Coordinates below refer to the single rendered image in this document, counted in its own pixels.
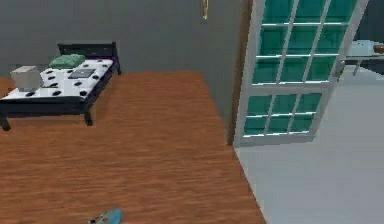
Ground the white door with green panes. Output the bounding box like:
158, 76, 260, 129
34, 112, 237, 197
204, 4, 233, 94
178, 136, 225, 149
233, 0, 370, 148

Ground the gold door handle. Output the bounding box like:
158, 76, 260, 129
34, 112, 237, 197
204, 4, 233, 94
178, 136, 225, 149
335, 60, 346, 83

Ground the gold framed picture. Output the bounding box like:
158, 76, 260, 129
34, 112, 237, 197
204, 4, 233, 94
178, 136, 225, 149
201, 0, 210, 20

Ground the green pillow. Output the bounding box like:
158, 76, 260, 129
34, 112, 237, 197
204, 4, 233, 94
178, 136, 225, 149
48, 53, 87, 69

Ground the grey laptop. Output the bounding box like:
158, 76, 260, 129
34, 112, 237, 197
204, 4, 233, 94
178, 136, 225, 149
67, 68, 97, 80

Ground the pale blue box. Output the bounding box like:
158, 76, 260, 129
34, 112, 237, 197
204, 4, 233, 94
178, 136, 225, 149
348, 39, 376, 57

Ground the blue flat object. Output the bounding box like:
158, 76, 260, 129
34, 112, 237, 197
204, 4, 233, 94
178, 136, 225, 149
88, 208, 125, 224

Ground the grey table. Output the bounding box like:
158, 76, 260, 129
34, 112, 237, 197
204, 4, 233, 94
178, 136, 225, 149
340, 53, 384, 77

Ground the grey box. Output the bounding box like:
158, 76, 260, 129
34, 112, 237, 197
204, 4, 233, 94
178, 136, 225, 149
9, 65, 44, 93

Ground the black bed with dotted cover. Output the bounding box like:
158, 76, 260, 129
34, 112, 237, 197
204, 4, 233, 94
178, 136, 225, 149
0, 41, 122, 132

